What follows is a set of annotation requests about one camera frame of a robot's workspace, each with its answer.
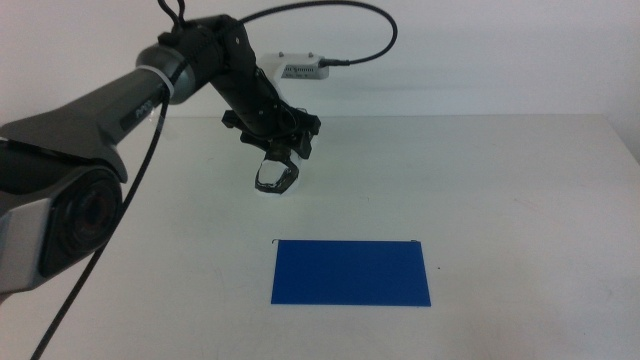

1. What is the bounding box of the black and white sneaker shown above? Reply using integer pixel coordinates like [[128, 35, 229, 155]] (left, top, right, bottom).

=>
[[253, 155, 302, 198]]

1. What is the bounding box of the blue rectangular mat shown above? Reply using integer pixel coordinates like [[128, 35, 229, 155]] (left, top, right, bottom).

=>
[[270, 238, 432, 308]]

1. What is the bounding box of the white zip tie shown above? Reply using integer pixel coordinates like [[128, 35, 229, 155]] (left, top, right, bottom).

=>
[[135, 63, 177, 100]]

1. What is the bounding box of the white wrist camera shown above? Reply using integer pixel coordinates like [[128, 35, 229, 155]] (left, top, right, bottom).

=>
[[256, 51, 331, 99]]

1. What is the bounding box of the black camera cable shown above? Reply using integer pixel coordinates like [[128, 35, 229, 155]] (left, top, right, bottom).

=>
[[29, 0, 400, 360]]

